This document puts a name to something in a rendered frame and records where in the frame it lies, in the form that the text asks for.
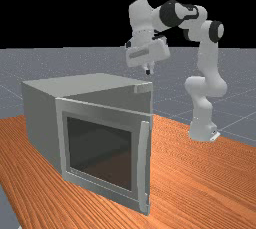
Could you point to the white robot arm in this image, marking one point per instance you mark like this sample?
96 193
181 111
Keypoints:
206 56

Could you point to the grey microwave door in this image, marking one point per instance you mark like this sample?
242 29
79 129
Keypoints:
100 109

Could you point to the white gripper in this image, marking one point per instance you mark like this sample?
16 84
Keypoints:
148 52

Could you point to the grey microwave oven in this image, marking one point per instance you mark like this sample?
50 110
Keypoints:
41 119

